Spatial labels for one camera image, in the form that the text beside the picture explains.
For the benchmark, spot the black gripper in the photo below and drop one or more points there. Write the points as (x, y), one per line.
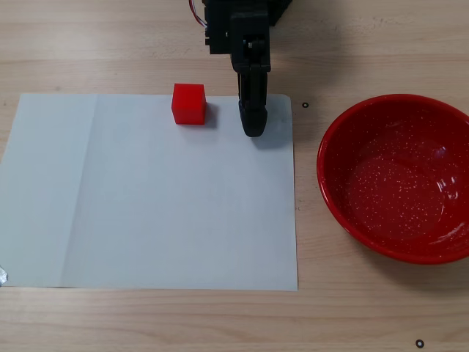
(252, 55)

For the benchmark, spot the red cube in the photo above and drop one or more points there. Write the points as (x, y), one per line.
(188, 106)

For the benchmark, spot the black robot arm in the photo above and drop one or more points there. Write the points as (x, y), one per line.
(280, 11)

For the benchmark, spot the red speckled bowl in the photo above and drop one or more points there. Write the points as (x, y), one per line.
(395, 183)

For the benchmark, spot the white paper sheet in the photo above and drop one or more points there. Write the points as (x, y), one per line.
(146, 201)

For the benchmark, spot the grey tape piece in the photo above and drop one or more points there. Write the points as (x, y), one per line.
(3, 275)

